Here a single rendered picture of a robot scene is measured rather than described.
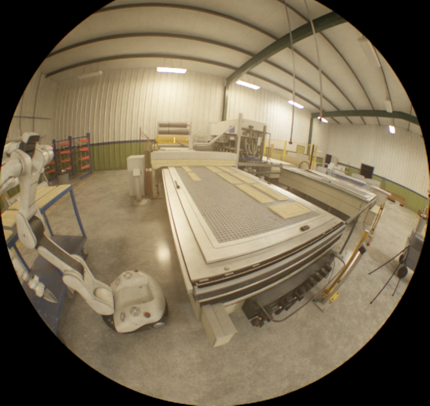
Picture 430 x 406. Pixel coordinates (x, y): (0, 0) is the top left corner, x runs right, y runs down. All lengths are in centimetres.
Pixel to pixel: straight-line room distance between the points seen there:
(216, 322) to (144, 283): 84
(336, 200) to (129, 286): 467
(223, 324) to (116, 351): 109
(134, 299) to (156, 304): 22
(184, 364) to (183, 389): 25
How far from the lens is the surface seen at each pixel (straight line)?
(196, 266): 89
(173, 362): 153
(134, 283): 152
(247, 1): 534
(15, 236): 141
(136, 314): 132
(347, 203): 446
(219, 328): 91
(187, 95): 824
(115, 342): 170
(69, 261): 123
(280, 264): 106
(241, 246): 102
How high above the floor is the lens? 152
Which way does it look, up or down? 19 degrees down
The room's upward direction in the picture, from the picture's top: 5 degrees clockwise
